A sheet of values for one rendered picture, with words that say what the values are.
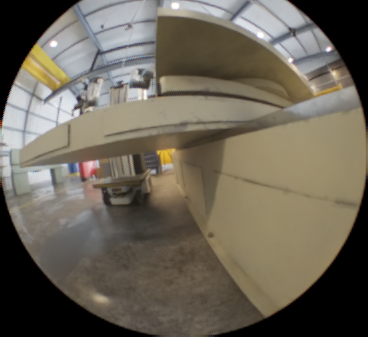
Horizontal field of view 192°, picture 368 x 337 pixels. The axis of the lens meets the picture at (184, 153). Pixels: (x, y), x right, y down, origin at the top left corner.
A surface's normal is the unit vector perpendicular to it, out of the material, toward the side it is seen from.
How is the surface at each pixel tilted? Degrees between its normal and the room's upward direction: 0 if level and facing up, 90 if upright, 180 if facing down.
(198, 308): 0
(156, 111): 90
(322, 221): 90
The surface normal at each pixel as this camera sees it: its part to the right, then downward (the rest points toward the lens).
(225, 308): -0.14, -0.99
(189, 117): 0.21, -0.02
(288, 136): -0.97, 0.14
